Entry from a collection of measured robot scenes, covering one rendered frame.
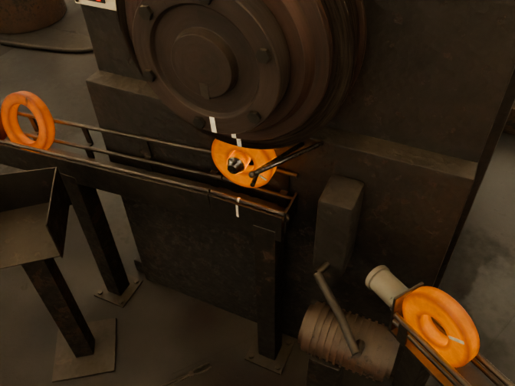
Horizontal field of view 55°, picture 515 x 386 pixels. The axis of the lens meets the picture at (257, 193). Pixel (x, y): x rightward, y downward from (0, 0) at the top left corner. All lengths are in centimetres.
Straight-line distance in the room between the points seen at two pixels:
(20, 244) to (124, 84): 48
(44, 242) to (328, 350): 74
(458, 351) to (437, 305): 9
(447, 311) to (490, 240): 127
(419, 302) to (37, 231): 93
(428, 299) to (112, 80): 91
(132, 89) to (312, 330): 73
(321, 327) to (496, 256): 112
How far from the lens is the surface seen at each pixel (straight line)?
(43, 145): 156
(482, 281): 204
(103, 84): 133
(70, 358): 184
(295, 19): 80
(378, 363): 117
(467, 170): 107
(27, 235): 138
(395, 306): 103
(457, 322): 94
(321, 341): 118
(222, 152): 112
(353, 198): 105
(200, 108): 92
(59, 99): 304
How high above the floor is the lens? 154
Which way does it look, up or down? 44 degrees down
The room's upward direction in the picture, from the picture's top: 2 degrees counter-clockwise
